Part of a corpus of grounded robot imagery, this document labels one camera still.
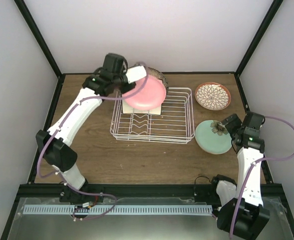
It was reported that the cream square plate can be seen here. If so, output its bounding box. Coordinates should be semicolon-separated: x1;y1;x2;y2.
122;100;162;115

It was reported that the teal plate with flower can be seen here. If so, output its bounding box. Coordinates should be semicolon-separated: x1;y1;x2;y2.
195;120;231;155

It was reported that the pink round plate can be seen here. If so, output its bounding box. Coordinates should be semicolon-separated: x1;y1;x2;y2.
124;75;166;111

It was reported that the floral plate with orange rim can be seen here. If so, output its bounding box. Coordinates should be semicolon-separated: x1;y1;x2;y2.
194;82;231;111

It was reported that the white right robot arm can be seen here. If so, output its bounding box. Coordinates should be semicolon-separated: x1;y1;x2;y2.
209;111;270;240

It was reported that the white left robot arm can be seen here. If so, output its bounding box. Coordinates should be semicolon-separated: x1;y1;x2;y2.
36;53;148;202

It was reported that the dark speckled round plate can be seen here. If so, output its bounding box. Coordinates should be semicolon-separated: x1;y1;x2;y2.
148;67;169;93

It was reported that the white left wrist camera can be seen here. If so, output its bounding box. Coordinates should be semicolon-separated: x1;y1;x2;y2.
125;65;147;84

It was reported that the white wire dish rack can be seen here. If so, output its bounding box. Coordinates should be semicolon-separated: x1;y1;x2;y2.
110;87;195;144

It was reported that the black left frame post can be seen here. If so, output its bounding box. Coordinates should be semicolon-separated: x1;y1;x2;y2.
14;0;62;78

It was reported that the black frame post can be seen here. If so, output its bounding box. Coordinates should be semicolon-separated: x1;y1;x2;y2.
235;0;283;77
14;0;62;78

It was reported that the black right frame post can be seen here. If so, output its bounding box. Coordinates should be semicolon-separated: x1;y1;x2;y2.
235;0;283;77

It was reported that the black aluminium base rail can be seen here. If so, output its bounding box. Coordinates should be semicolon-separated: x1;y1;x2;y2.
19;182;282;203

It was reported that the white slotted cable duct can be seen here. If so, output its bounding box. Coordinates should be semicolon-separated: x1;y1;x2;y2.
23;204;212;216

